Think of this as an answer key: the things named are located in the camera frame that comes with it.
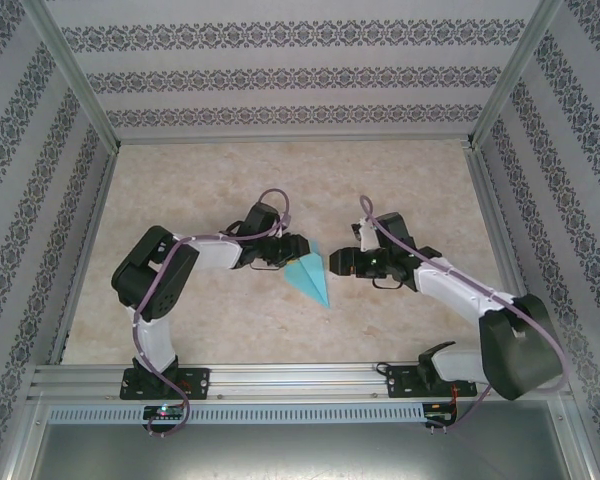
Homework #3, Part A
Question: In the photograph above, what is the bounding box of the light blue paper sheet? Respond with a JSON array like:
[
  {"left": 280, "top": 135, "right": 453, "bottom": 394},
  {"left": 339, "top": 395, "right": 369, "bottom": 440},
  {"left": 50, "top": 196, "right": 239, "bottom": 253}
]
[{"left": 281, "top": 239, "right": 332, "bottom": 309}]

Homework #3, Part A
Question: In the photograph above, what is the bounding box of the grey metal sheet shelf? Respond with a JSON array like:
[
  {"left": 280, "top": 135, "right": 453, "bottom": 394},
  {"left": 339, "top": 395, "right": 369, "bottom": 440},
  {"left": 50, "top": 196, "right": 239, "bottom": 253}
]
[{"left": 27, "top": 422, "right": 594, "bottom": 480}]

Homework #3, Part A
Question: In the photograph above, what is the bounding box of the small green circuit board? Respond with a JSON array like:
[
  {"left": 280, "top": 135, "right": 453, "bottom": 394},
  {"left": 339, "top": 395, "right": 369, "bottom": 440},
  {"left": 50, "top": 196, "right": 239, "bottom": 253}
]
[
  {"left": 143, "top": 404, "right": 187, "bottom": 421},
  {"left": 424, "top": 409, "right": 459, "bottom": 426}
]

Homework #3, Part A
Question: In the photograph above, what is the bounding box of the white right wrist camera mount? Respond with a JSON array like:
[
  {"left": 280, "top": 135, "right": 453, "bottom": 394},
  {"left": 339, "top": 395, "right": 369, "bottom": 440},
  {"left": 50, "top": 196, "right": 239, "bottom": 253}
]
[{"left": 350, "top": 218, "right": 377, "bottom": 251}]

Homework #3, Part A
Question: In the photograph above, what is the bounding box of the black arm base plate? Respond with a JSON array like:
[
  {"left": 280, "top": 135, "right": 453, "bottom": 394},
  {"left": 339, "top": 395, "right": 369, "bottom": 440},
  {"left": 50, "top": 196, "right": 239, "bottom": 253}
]
[
  {"left": 386, "top": 366, "right": 481, "bottom": 400},
  {"left": 121, "top": 367, "right": 213, "bottom": 401}
]

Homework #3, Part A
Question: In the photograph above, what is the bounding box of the wide aluminium base rail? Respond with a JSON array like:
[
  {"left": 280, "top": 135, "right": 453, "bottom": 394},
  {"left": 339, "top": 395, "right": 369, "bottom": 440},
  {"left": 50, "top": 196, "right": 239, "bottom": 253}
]
[{"left": 27, "top": 363, "right": 574, "bottom": 401}]

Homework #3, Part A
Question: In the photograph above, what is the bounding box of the slotted grey cable duct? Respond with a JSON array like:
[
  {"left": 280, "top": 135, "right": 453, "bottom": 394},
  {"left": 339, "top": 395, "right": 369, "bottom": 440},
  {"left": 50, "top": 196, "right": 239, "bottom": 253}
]
[{"left": 47, "top": 401, "right": 426, "bottom": 426}]

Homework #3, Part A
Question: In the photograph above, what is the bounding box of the aluminium frame post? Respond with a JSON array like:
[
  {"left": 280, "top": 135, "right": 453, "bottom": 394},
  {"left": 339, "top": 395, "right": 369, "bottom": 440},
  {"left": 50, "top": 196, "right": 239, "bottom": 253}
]
[
  {"left": 0, "top": 392, "right": 49, "bottom": 480},
  {"left": 467, "top": 0, "right": 564, "bottom": 150},
  {"left": 559, "top": 392, "right": 600, "bottom": 480},
  {"left": 32, "top": 0, "right": 122, "bottom": 151}
]

